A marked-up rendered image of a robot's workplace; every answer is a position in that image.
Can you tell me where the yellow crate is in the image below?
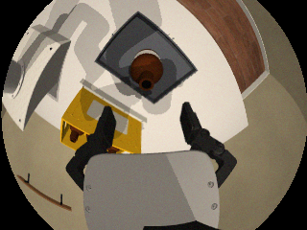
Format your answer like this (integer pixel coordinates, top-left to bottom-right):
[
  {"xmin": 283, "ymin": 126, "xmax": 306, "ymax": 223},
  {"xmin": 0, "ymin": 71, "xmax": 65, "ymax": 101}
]
[{"xmin": 60, "ymin": 87, "xmax": 142, "ymax": 153}]

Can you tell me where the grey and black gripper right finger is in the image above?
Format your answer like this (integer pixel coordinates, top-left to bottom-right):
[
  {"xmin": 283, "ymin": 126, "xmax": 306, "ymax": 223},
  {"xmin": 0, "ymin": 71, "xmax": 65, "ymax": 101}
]
[{"xmin": 179, "ymin": 102, "xmax": 237, "ymax": 189}]

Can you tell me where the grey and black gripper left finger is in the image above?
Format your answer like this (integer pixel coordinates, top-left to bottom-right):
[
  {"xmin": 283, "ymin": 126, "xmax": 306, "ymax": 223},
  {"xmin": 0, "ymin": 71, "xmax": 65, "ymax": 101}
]
[{"xmin": 65, "ymin": 106, "xmax": 116, "ymax": 191}]

